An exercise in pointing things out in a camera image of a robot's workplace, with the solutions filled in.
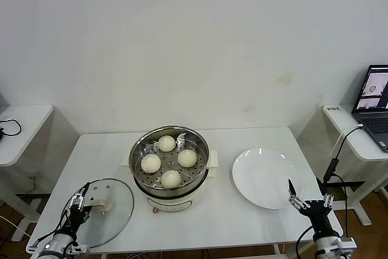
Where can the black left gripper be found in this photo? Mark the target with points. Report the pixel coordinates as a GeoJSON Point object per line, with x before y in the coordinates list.
{"type": "Point", "coordinates": [77, 219]}

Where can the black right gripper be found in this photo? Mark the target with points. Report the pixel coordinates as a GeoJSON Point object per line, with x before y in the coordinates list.
{"type": "Point", "coordinates": [318, 213]}

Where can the white steamed baozi bun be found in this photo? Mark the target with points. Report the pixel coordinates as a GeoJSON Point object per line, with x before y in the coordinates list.
{"type": "Point", "coordinates": [171, 178]}
{"type": "Point", "coordinates": [151, 162]}
{"type": "Point", "coordinates": [187, 158]}
{"type": "Point", "coordinates": [167, 143]}

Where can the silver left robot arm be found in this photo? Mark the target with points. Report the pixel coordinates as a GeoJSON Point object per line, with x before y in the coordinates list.
{"type": "Point", "coordinates": [57, 240]}

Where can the stainless steel steamer pot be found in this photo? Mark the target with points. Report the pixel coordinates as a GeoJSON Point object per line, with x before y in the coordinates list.
{"type": "Point", "coordinates": [200, 168]}

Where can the black floor bar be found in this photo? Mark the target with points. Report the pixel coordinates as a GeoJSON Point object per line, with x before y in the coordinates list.
{"type": "Point", "coordinates": [33, 195]}
{"type": "Point", "coordinates": [348, 185]}

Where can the white round plate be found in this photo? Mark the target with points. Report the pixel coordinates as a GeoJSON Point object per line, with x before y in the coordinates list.
{"type": "Point", "coordinates": [260, 177]}

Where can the white side table with laptop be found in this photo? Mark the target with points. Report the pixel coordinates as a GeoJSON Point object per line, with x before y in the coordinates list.
{"type": "Point", "coordinates": [363, 150]}

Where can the cream electric cooker base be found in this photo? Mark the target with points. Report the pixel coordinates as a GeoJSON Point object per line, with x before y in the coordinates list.
{"type": "Point", "coordinates": [172, 203]}

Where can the grey laptop with keyboard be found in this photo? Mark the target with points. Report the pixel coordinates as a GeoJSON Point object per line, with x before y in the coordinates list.
{"type": "Point", "coordinates": [376, 125]}

